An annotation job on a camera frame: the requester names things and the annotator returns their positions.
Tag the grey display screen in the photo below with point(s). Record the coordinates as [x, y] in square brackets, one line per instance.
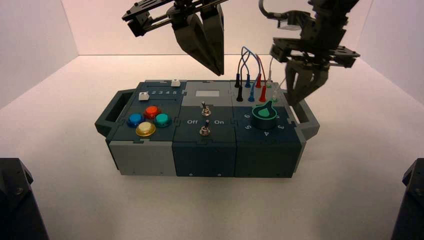
[207, 93]

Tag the yellow push button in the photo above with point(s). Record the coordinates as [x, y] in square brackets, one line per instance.
[145, 128]

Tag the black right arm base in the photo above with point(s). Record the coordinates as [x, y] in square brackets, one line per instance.
[410, 205]

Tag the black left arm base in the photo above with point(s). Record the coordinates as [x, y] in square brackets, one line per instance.
[16, 205]

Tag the blue push button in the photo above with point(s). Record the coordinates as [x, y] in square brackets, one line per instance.
[135, 119]

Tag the blue grey task box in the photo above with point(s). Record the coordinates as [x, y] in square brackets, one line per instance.
[205, 155]

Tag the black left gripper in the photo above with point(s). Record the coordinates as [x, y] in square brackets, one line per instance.
[155, 13]

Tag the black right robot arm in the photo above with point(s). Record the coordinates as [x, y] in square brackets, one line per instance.
[331, 6]

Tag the green rotary knob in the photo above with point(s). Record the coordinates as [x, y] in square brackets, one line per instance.
[264, 116]

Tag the teal push button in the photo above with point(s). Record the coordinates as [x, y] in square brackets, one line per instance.
[162, 120]

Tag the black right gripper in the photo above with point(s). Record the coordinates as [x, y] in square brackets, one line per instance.
[324, 36]

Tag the red push button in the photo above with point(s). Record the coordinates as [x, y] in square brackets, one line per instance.
[152, 111]

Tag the white slider knob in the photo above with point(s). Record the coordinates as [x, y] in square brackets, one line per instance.
[143, 96]
[176, 82]

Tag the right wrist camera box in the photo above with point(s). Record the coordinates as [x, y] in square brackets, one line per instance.
[294, 21]

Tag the metal toggle switch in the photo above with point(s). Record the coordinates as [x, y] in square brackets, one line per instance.
[204, 130]
[205, 111]

